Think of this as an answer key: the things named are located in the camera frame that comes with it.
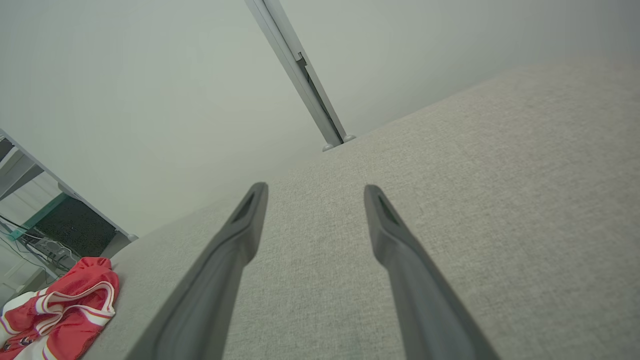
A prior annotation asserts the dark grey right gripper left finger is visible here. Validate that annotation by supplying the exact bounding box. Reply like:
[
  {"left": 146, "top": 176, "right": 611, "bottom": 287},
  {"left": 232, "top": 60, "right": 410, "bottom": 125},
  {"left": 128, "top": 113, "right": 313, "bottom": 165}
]
[{"left": 125, "top": 182, "right": 269, "bottom": 360}]

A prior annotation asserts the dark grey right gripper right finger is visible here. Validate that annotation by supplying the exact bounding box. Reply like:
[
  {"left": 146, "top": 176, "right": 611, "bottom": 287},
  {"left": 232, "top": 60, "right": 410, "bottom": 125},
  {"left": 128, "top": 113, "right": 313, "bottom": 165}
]
[{"left": 364, "top": 185, "right": 501, "bottom": 360}]

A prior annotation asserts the red jersey with white sleeves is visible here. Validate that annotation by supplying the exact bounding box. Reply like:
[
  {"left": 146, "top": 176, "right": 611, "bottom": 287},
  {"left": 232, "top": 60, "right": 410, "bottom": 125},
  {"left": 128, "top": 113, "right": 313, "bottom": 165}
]
[{"left": 0, "top": 257, "right": 120, "bottom": 360}]

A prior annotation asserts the black panel with teal edge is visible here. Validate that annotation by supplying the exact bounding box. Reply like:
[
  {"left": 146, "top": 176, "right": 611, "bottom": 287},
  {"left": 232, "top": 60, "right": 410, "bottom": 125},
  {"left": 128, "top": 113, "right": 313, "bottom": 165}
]
[{"left": 11, "top": 194, "right": 117, "bottom": 257}]

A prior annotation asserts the white power strip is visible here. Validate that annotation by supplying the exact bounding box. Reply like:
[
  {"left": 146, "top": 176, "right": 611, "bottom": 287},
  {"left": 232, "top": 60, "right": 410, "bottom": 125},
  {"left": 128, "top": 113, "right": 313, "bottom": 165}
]
[{"left": 29, "top": 237, "right": 77, "bottom": 267}]

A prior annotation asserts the grey metal partition post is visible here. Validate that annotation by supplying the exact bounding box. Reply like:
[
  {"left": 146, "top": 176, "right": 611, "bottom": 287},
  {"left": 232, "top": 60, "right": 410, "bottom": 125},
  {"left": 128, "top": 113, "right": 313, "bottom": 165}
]
[
  {"left": 245, "top": 0, "right": 357, "bottom": 152},
  {"left": 0, "top": 129, "right": 139, "bottom": 242}
]

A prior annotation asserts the black floor cable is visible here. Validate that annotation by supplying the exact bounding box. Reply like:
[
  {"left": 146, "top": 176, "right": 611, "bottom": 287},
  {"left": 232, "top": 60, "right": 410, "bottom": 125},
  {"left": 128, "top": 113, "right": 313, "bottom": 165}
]
[{"left": 0, "top": 215, "right": 66, "bottom": 273}]

